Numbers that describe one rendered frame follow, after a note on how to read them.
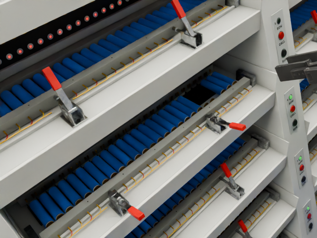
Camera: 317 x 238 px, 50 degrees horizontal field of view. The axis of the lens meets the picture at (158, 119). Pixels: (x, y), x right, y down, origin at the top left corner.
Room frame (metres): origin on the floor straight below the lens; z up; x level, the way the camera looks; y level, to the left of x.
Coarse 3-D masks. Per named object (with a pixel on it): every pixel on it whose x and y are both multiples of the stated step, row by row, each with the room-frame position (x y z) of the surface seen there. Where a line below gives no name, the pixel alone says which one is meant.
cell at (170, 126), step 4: (152, 116) 0.68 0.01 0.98; (156, 116) 0.67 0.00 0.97; (152, 120) 0.68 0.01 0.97; (156, 120) 0.66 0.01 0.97; (160, 120) 0.66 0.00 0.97; (164, 120) 0.65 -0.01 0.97; (160, 124) 0.65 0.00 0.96; (164, 124) 0.64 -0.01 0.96; (168, 124) 0.64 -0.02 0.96; (172, 124) 0.64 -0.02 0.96; (168, 128) 0.63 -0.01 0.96; (172, 128) 0.63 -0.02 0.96
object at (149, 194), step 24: (240, 72) 0.74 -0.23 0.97; (264, 72) 0.70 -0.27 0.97; (216, 96) 0.72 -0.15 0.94; (264, 96) 0.68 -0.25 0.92; (144, 120) 0.70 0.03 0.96; (240, 120) 0.62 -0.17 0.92; (192, 144) 0.59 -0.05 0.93; (216, 144) 0.58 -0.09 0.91; (168, 168) 0.55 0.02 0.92; (192, 168) 0.55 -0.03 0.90; (144, 192) 0.51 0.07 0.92; (168, 192) 0.52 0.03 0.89; (24, 216) 0.52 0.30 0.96
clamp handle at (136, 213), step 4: (120, 200) 0.48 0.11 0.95; (120, 204) 0.47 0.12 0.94; (124, 204) 0.47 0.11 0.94; (128, 204) 0.46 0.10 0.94; (124, 208) 0.46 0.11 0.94; (128, 208) 0.45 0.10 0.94; (132, 208) 0.44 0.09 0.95; (132, 212) 0.43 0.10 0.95; (136, 212) 0.43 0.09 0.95; (140, 212) 0.43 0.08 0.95; (136, 216) 0.42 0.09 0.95; (140, 216) 0.42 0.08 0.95; (144, 216) 0.42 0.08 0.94; (140, 220) 0.42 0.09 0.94
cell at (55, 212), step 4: (40, 196) 0.54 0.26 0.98; (44, 196) 0.53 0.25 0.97; (48, 196) 0.53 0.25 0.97; (40, 200) 0.53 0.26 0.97; (44, 200) 0.53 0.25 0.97; (48, 200) 0.52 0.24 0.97; (52, 200) 0.53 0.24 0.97; (44, 204) 0.52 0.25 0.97; (48, 204) 0.51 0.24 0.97; (52, 204) 0.51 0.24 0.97; (56, 204) 0.51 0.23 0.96; (48, 208) 0.51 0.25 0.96; (52, 208) 0.50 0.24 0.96; (56, 208) 0.50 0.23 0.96; (52, 212) 0.50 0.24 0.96; (56, 212) 0.49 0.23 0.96; (60, 212) 0.49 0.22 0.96; (52, 216) 0.49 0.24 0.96; (56, 216) 0.49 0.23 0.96; (56, 220) 0.49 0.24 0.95
